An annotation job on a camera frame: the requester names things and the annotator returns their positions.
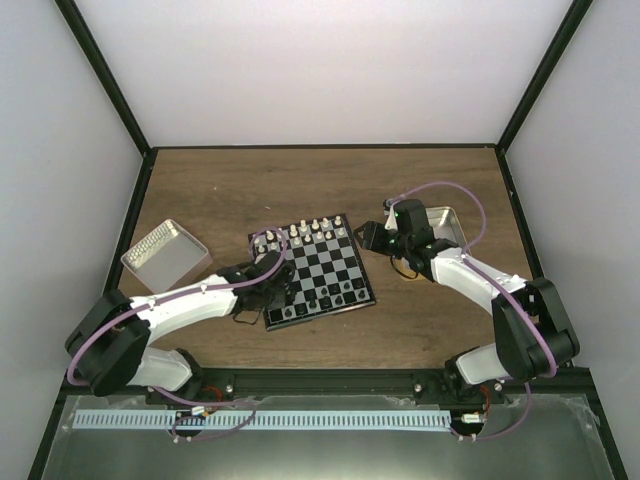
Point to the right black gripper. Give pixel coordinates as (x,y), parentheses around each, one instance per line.
(371,239)

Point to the black and silver chessboard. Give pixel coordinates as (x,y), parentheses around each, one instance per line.
(321,264)

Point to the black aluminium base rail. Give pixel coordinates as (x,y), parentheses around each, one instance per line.
(427,386)

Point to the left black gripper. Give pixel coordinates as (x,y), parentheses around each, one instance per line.
(280,299)

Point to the light blue slotted cable duct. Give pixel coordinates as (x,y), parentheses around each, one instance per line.
(402,420)

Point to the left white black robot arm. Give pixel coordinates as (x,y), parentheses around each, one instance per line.
(112,347)

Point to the gold metal tin tray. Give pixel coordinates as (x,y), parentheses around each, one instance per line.
(445,224)

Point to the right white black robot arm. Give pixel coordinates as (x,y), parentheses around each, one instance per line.
(533,335)

